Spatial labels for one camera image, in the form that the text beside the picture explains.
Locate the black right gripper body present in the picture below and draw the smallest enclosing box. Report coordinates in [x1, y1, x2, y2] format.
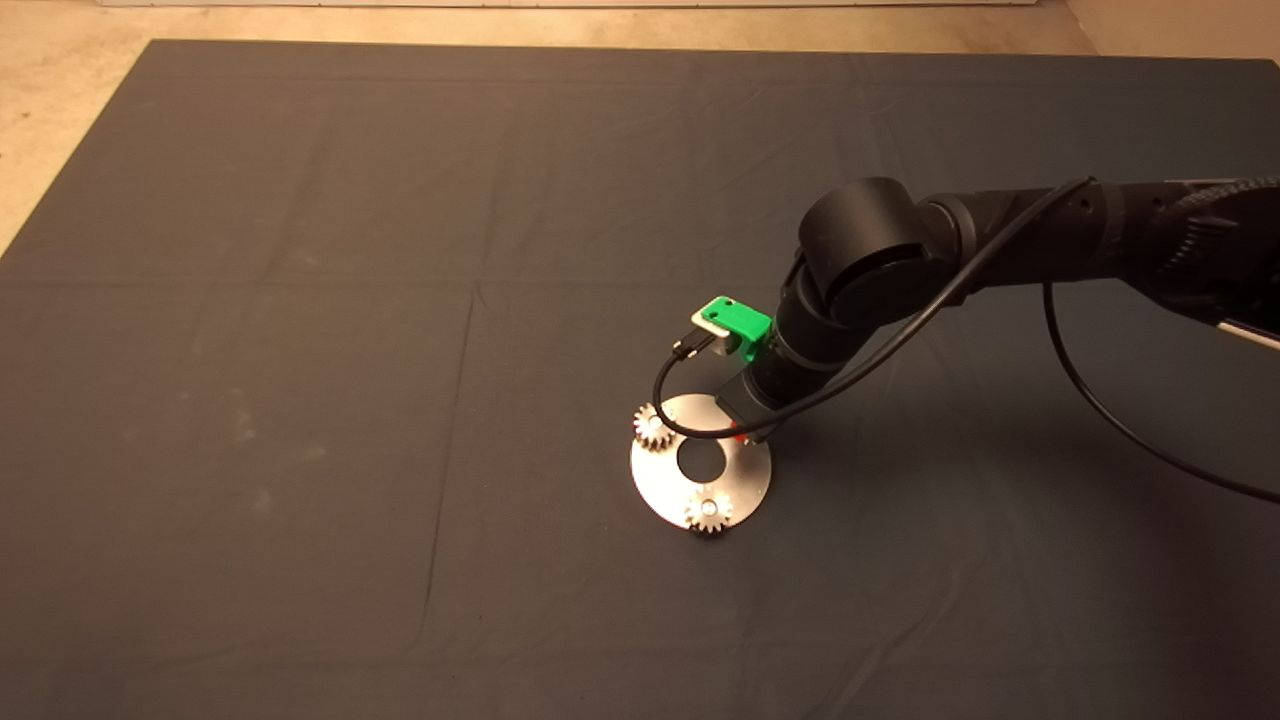
[715, 357, 839, 444]

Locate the round metal carrier plate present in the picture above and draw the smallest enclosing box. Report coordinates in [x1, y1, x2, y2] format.
[630, 393, 773, 532]

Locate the dark grey table cloth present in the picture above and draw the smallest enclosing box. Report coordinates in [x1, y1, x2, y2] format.
[0, 38, 1280, 720]

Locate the green right camera mount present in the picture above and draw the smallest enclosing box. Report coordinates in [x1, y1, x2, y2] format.
[701, 297, 775, 361]

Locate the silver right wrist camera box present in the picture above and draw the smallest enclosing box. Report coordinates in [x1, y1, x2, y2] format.
[692, 309, 734, 355]

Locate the thin black right camera cable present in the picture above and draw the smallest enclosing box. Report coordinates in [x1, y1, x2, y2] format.
[652, 178, 1280, 505]

